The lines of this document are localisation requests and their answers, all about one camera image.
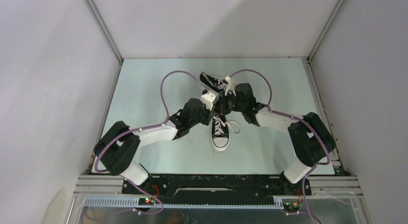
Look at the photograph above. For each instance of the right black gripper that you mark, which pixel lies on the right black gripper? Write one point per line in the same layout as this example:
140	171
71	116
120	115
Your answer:
223	99

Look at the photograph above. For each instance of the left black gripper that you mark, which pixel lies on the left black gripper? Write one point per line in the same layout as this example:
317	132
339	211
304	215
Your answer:
208	114

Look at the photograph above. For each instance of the black canvas sneaker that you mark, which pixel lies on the black canvas sneaker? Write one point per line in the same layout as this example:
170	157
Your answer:
220	131
211	84

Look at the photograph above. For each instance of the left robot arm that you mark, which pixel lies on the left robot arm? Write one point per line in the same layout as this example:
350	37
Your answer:
116	149

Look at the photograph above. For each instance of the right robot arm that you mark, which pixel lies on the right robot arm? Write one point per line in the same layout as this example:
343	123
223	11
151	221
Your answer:
311	140

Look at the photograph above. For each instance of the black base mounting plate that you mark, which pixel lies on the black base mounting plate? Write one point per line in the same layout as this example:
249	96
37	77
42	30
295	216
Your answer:
234	189

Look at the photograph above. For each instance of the left controller board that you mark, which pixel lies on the left controller board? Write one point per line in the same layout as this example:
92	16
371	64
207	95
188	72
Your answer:
146	201

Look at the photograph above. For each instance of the controller board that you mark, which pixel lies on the controller board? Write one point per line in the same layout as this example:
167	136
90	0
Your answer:
146	201
292	207

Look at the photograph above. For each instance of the right controller board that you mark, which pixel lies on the right controller board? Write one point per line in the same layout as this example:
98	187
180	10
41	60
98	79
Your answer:
292	207

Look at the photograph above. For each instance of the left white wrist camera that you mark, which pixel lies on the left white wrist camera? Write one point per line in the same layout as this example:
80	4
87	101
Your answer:
209	99

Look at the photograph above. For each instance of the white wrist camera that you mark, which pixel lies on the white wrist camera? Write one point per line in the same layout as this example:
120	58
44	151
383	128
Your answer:
209	99
229	86

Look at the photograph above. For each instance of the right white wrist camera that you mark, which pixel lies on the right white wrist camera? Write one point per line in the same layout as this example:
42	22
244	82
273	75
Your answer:
229	86

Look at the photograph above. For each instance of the grey slotted cable duct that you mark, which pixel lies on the grey slotted cable duct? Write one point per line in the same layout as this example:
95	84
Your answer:
135	202

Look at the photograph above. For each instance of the aluminium frame rail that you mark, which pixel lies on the aluminium frame rail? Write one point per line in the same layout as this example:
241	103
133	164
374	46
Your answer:
336	187

